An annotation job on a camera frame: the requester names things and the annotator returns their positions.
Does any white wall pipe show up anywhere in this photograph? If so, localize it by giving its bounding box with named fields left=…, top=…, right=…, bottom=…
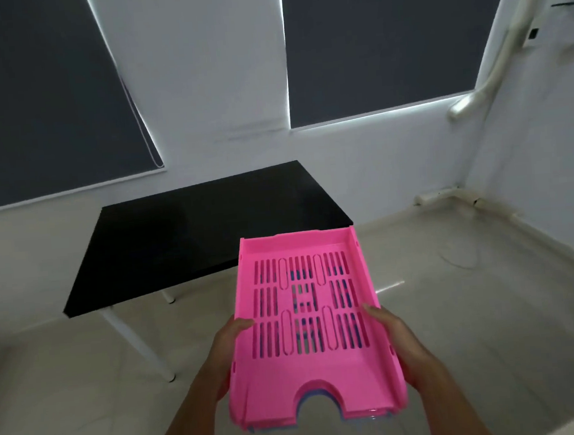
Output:
left=438, top=0, right=565, bottom=123

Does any white floor pipe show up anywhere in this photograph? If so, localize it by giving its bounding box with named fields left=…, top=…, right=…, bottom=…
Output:
left=413, top=182, right=523, bottom=226

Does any person's left hand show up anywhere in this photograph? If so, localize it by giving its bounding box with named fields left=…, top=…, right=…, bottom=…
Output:
left=196, top=313, right=261, bottom=406

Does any long white table leg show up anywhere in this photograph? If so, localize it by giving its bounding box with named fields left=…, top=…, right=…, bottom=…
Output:
left=98, top=303, right=177, bottom=388

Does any thin floor cable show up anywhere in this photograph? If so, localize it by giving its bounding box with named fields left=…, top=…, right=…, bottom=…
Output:
left=439, top=238, right=486, bottom=271

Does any person's left forearm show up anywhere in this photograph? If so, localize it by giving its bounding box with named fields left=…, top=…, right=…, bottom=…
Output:
left=135, top=373, right=234, bottom=435

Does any wide dark roller blind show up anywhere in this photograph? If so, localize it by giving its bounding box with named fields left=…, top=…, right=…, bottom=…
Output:
left=0, top=0, right=168, bottom=213

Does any person's right hand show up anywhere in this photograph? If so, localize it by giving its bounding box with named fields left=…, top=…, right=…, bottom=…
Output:
left=362, top=298, right=445, bottom=398

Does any black table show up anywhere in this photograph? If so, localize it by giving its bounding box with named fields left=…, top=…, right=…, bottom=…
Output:
left=52, top=156, right=361, bottom=320

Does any small white wall fitting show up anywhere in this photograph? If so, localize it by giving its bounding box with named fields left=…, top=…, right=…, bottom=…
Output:
left=521, top=26, right=543, bottom=49

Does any pink slotted plastic paper tray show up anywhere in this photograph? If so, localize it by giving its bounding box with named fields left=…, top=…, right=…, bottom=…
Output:
left=215, top=222, right=411, bottom=434

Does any blue plastic paper tray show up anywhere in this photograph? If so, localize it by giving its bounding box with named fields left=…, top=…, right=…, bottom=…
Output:
left=232, top=261, right=400, bottom=435

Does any white blind cord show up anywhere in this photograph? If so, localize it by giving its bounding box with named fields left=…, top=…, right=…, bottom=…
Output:
left=118, top=69, right=163, bottom=172

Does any person's right forearm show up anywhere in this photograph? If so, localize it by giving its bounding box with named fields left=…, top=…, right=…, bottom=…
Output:
left=412, top=356, right=501, bottom=435

